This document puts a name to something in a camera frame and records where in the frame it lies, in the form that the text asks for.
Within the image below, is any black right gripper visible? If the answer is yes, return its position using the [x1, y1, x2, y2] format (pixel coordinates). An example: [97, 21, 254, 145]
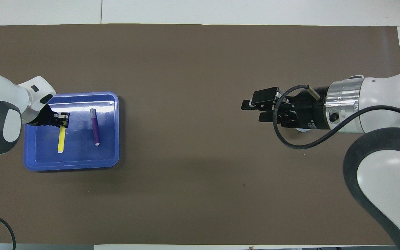
[241, 87, 331, 131]

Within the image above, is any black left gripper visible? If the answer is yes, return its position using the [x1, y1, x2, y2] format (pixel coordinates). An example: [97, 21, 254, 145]
[30, 103, 70, 129]

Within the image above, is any yellow marker pen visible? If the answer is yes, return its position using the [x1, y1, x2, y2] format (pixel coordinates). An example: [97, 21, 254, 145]
[58, 126, 66, 153]

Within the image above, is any purple marker pen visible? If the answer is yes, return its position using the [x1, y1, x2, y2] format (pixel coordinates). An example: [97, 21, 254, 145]
[90, 108, 101, 146]

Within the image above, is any blue plastic tray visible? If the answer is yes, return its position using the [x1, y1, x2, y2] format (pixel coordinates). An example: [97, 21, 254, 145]
[24, 91, 120, 172]

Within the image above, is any brown table mat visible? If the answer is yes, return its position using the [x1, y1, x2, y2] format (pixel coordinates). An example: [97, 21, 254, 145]
[0, 24, 400, 245]

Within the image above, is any black right gripper camera box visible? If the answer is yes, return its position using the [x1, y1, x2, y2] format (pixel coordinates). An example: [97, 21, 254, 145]
[250, 87, 282, 106]

